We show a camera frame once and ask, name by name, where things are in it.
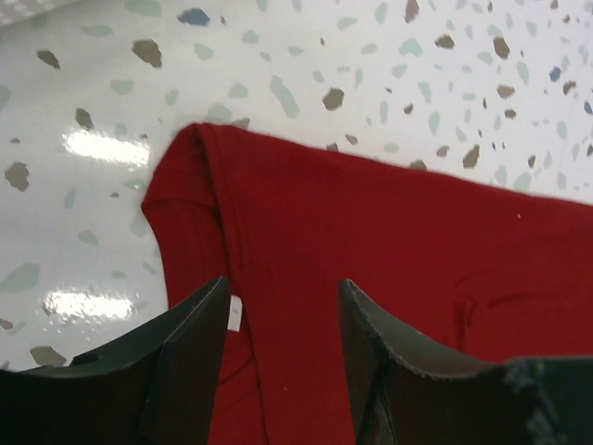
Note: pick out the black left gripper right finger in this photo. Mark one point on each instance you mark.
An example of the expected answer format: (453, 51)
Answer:
(406, 388)

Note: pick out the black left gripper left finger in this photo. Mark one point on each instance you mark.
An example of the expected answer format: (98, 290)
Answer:
(154, 385)

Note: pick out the red t shirt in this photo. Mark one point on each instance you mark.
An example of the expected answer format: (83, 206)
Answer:
(483, 270)

